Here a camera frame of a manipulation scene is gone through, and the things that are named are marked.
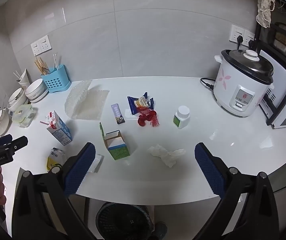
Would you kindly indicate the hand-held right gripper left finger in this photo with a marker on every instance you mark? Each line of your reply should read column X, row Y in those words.
column 80, row 170

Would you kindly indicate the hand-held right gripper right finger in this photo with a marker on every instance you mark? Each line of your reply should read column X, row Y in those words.
column 209, row 172

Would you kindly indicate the silver pill blister pack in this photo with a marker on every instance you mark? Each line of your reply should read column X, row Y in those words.
column 98, row 163

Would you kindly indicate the yellow plastic packet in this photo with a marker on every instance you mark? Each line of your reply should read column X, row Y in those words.
column 55, row 160

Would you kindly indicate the white pill bottle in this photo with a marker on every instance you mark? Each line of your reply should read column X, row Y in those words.
column 181, row 117

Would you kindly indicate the black mesh wastebasket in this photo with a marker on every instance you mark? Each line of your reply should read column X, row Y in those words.
column 123, row 222

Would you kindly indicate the purple snack bar wrapper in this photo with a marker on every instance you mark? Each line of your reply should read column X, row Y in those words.
column 118, row 113

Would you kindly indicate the clear bubble wrap sheet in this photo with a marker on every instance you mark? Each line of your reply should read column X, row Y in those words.
column 85, row 102

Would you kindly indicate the red tassel ornament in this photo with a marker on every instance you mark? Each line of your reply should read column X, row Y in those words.
column 145, row 120

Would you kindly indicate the blue cookie packet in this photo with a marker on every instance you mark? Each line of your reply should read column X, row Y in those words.
column 134, row 105

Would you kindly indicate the white pot with glass lid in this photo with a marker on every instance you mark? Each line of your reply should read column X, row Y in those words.
column 0, row 121

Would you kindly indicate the clear green-clipped food container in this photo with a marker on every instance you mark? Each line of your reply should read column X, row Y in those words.
column 22, row 115

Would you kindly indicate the blue white milk carton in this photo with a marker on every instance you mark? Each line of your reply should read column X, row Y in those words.
column 60, row 132

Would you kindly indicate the open green white carton box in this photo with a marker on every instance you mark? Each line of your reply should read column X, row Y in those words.
column 116, row 147

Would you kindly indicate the crumpled white tissue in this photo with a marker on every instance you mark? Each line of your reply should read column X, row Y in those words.
column 166, row 153

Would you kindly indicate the white ceramic plate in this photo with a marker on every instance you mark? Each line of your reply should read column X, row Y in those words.
column 41, row 96

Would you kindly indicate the white ceramic bowl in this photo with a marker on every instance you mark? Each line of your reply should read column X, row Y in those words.
column 35, row 86

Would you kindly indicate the white paper cup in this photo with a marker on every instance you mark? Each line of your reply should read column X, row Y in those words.
column 24, row 78

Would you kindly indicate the thin white straws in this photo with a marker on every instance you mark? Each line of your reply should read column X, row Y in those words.
column 17, row 75

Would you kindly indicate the blue plastic utensil holder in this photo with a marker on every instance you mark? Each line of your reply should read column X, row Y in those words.
column 55, row 82

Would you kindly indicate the dark slipper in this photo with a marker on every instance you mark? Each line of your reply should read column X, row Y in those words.
column 159, row 231

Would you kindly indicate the bundle of wooden chopsticks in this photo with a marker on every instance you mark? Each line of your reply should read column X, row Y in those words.
column 41, row 66

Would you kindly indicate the white flowered rice cooker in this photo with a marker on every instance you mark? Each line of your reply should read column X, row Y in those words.
column 229, row 90

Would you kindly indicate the white microwave oven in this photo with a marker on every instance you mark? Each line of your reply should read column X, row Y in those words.
column 283, row 80

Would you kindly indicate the black power plug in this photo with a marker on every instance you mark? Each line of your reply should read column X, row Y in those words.
column 239, row 40

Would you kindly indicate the hanging white mesh cloth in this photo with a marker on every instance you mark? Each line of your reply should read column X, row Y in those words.
column 264, row 7

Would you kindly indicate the white wall socket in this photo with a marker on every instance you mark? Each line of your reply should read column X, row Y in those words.
column 248, row 36
column 235, row 33
column 45, row 43
column 35, row 48

